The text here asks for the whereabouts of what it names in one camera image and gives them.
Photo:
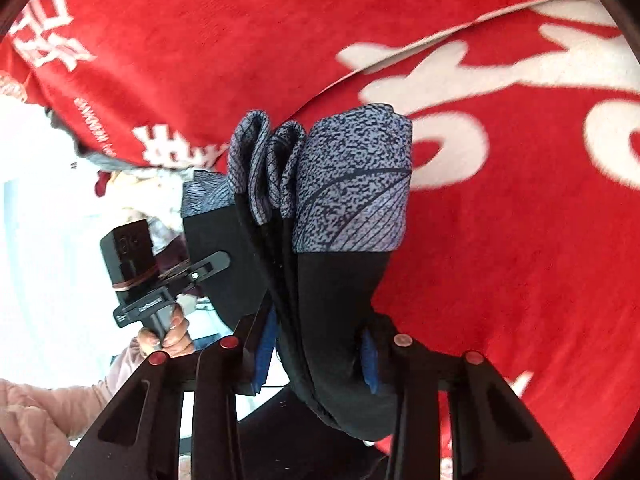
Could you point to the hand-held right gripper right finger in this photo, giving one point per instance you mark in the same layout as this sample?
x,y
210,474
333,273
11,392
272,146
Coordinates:
x,y
372,367

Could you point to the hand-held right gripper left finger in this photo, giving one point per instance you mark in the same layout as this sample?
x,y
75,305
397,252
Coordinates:
x,y
265,355

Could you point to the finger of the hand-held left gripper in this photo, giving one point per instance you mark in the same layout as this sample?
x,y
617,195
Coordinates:
x,y
202,270

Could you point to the black pants with speckled waistband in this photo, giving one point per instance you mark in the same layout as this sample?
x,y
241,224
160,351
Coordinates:
x,y
335,310

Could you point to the person's left forearm pink sleeve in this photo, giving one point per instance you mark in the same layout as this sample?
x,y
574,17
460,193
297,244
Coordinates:
x,y
40,410

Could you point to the person's left hand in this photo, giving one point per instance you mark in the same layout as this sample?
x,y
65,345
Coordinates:
x,y
180,335

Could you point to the pale crumpled cloth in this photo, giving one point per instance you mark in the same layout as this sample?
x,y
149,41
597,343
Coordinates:
x,y
155,195

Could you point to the red printed blanket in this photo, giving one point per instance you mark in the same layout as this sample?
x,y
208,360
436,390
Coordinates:
x,y
500,270

